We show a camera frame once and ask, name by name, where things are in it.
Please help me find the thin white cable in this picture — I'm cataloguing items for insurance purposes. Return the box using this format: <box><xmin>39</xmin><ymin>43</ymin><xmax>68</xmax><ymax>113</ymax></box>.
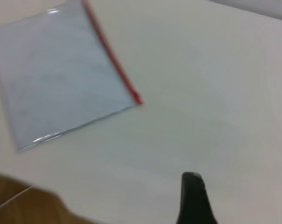
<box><xmin>0</xmin><ymin>184</ymin><xmax>32</xmax><ymax>209</ymax></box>

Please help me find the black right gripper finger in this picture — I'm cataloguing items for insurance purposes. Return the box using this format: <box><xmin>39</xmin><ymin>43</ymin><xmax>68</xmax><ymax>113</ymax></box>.
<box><xmin>175</xmin><ymin>172</ymin><xmax>219</xmax><ymax>224</ymax></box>

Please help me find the clear plastic red-zipper bag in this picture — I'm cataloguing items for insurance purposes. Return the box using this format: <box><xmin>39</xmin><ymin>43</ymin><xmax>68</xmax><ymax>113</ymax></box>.
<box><xmin>0</xmin><ymin>0</ymin><xmax>145</xmax><ymax>154</ymax></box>

